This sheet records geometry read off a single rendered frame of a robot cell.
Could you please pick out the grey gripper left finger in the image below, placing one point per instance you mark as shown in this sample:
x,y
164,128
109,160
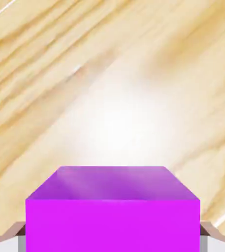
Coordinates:
x,y
15,239

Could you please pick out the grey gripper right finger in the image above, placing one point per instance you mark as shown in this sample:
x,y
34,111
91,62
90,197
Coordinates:
x,y
208,239

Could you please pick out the small magenta cube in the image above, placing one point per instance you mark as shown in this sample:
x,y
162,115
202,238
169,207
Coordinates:
x,y
112,220

